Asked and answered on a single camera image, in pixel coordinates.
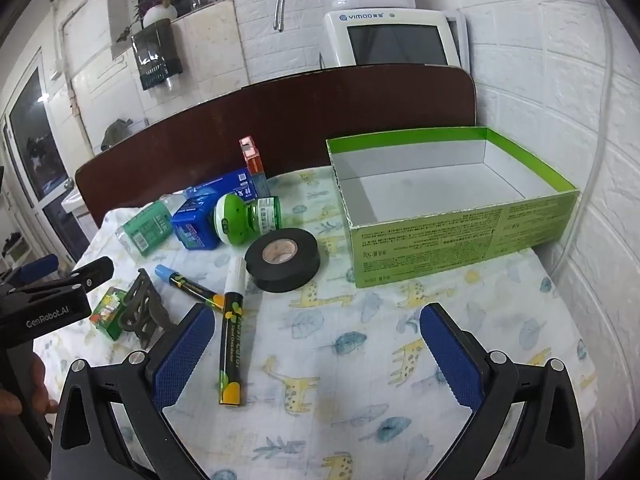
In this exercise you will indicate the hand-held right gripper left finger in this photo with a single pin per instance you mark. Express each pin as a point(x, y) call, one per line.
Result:
point(185, 355)

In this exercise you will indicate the white Yimoo monitor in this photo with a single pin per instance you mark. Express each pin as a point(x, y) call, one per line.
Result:
point(395, 42)

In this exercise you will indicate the green white round container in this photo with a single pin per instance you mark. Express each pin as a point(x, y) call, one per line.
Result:
point(230, 220)

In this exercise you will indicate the glass door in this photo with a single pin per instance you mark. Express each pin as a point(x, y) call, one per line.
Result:
point(30, 125)

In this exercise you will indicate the dark metal bracket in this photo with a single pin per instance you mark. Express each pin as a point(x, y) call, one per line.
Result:
point(150, 317)

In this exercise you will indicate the grey green cloth bundle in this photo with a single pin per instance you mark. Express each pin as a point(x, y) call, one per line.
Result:
point(117, 132)

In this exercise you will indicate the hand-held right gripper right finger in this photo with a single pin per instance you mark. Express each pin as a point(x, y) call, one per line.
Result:
point(450, 360)

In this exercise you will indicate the potted plant white pot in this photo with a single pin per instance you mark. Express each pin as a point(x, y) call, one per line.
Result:
point(160, 12)

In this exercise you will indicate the black tape roll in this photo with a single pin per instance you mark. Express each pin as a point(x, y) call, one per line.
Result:
point(260, 275)

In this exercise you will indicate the dark translucent wall dispenser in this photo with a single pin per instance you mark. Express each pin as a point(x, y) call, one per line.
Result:
point(155, 55)

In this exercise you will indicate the white cap marker pen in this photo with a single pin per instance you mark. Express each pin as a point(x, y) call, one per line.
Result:
point(231, 340)

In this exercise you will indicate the small red orange box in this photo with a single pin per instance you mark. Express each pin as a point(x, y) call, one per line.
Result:
point(252, 160)

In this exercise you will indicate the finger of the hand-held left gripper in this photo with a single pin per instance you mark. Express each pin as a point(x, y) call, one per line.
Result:
point(95, 270)
point(37, 265)

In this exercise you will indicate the white basin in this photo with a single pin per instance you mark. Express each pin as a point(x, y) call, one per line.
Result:
point(75, 202)

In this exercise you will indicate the white frame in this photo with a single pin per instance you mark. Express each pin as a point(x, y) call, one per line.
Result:
point(462, 40)

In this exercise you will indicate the blue cap marker pen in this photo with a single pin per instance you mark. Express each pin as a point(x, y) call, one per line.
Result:
point(190, 287)

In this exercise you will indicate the green cardboard box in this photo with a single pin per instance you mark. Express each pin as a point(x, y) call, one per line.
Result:
point(450, 230)

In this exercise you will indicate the small green snack packet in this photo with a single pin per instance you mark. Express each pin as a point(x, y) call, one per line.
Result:
point(107, 312)

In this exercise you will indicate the blue plastic candy box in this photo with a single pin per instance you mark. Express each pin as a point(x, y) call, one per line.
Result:
point(195, 225)

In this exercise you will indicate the dark wooden headboard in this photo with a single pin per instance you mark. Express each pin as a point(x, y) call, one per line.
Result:
point(300, 110)

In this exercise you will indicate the green label water bottle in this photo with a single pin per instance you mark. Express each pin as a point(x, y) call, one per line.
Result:
point(145, 227)

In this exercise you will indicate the blue cardboard box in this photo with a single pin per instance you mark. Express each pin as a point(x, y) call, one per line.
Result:
point(230, 185)

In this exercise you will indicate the small green jar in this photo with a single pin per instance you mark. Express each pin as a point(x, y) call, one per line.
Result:
point(267, 215)

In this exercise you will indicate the wall pipe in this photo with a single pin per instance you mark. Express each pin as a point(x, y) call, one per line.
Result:
point(67, 60)

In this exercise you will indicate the beige marble slab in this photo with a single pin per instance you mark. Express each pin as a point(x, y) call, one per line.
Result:
point(215, 45)

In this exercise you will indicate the person's left hand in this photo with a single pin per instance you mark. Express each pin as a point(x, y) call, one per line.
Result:
point(10, 402)

